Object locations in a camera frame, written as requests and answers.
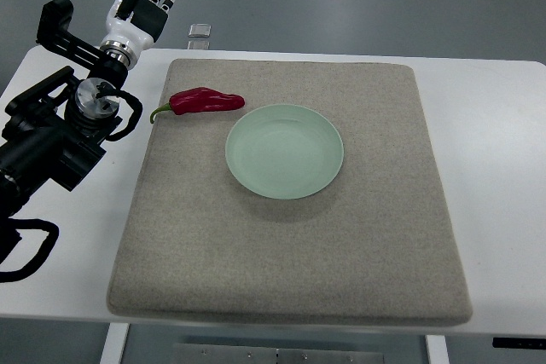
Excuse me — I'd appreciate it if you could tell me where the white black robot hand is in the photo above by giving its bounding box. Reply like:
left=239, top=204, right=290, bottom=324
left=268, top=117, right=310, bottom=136
left=101, top=0, right=176, bottom=55

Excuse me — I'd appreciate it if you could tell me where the red chili pepper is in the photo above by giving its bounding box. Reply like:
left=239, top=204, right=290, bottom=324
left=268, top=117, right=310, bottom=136
left=149, top=87, right=246, bottom=124

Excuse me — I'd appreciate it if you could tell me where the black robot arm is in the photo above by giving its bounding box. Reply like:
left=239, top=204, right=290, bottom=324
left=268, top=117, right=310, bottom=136
left=1, top=0, right=142, bottom=219

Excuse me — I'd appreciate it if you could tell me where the light green plate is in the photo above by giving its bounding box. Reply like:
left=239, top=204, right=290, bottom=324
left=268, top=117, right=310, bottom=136
left=225, top=104, right=345, bottom=200

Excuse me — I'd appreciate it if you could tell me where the clear plastic floor box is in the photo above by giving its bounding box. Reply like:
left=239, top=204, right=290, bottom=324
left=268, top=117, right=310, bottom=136
left=188, top=23, right=212, bottom=38

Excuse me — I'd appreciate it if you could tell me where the beige felt mat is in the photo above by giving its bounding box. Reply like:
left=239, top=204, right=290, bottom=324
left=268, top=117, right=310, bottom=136
left=107, top=59, right=473, bottom=326

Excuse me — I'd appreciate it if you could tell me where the left white table leg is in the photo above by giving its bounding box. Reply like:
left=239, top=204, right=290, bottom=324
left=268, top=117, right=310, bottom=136
left=99, top=323, right=130, bottom=364

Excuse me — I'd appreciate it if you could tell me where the white table leg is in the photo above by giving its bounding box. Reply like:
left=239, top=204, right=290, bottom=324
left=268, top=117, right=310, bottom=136
left=425, top=335, right=450, bottom=364
left=99, top=323, right=130, bottom=364

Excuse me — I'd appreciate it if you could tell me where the right white table leg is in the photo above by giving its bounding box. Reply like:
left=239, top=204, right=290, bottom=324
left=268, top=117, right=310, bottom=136
left=425, top=335, right=450, bottom=364

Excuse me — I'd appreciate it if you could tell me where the black table control panel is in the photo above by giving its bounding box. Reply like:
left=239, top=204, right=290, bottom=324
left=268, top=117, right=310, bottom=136
left=491, top=337, right=546, bottom=350

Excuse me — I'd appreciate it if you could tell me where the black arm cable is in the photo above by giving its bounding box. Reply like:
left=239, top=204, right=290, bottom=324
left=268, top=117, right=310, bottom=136
left=0, top=218, right=60, bottom=283

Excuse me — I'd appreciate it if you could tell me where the metal base plate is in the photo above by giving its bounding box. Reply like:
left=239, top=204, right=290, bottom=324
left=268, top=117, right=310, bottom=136
left=171, top=344, right=385, bottom=364

